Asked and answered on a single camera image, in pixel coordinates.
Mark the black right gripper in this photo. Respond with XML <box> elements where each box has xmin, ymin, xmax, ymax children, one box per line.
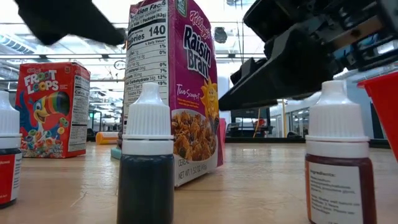
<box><xmin>217</xmin><ymin>0</ymin><xmax>398</xmax><ymax>112</ymax></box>

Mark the red plastic tray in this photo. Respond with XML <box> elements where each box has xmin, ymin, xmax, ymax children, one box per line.
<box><xmin>219</xmin><ymin>117</ymin><xmax>228</xmax><ymax>149</ymax></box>

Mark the brown liquid dropper bottle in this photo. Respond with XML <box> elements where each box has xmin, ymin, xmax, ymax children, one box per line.
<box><xmin>304</xmin><ymin>80</ymin><xmax>377</xmax><ymax>224</ymax></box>

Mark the black ceiling cable reel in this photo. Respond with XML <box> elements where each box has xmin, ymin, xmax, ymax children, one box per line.
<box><xmin>213</xmin><ymin>26</ymin><xmax>228</xmax><ymax>44</ymax></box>

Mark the orange cylindrical container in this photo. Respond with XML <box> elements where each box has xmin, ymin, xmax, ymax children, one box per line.
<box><xmin>95</xmin><ymin>131</ymin><xmax>119</xmax><ymax>146</ymax></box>

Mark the large black screen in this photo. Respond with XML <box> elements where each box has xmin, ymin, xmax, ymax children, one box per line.
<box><xmin>230</xmin><ymin>108</ymin><xmax>271</xmax><ymax>129</ymax></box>

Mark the dark liquid dropper bottle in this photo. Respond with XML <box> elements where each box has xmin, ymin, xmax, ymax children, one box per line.
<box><xmin>117</xmin><ymin>82</ymin><xmax>175</xmax><ymax>224</ymax></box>

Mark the black aluminium table frame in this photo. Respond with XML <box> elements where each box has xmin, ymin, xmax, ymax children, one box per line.
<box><xmin>225</xmin><ymin>136</ymin><xmax>391</xmax><ymax>149</ymax></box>

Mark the red Froot Loops cereal box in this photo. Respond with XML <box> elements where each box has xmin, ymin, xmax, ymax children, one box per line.
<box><xmin>14</xmin><ymin>61</ymin><xmax>91</xmax><ymax>159</ymax></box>

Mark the red label dropper bottle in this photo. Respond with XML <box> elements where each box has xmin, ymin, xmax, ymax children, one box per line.
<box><xmin>0</xmin><ymin>90</ymin><xmax>23</xmax><ymax>209</ymax></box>

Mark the purple Raisin Bran cereal box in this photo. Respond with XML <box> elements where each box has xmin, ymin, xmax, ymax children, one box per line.
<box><xmin>123</xmin><ymin>0</ymin><xmax>225</xmax><ymax>187</ymax></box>

